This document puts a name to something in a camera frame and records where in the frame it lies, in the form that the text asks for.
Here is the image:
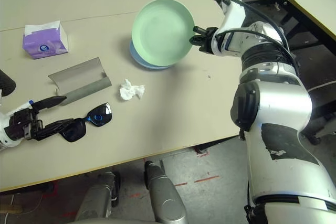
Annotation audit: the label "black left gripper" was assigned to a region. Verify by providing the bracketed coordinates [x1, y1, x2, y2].
[5, 96, 77, 141]

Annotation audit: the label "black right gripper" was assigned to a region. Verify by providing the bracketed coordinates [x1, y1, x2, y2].
[189, 26, 219, 55]

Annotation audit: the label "light green plate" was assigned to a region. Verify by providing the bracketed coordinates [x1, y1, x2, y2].
[131, 0, 195, 67]

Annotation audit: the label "grey glasses case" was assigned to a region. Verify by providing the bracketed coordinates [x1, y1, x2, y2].
[48, 57, 112, 106]

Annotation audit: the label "black sunglasses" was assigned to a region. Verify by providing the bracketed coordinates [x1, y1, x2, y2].
[60, 102, 113, 143]

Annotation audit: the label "white tissue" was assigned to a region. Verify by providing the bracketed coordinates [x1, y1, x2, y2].
[119, 79, 146, 101]

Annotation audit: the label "white marker blue cap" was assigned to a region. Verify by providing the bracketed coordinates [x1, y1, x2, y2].
[9, 99, 35, 116]

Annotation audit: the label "black plastic cup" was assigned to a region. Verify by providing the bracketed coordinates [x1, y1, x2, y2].
[0, 70, 17, 97]

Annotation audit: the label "light blue plate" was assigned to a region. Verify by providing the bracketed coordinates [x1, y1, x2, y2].
[129, 39, 179, 70]

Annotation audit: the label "purple tissue pack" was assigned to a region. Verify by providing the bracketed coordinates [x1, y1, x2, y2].
[22, 20, 70, 60]

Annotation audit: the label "grey robot left leg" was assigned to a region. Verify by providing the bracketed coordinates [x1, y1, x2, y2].
[75, 171, 122, 224]

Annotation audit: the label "grey robot leg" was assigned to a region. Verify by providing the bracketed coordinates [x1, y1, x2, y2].
[75, 171, 122, 224]
[144, 159, 188, 224]

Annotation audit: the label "wooden plank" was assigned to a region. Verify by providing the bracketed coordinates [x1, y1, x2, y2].
[0, 204, 23, 215]

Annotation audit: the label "light grey robot torso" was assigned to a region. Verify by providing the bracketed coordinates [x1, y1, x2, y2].
[67, 217, 158, 224]

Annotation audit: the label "white curved strip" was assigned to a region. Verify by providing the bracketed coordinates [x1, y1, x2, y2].
[307, 80, 336, 94]

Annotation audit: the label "grey robot right leg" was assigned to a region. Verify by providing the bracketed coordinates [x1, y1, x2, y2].
[144, 159, 188, 224]

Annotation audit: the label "red floor tape line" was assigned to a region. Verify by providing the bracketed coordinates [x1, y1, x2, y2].
[194, 175, 220, 184]

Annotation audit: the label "grey white machine base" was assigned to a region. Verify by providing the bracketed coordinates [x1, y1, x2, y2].
[311, 115, 336, 146]

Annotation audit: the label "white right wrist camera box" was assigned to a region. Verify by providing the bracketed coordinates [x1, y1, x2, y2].
[215, 0, 248, 53]

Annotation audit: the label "thin white floor cable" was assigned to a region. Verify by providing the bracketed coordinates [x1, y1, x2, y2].
[7, 191, 44, 224]

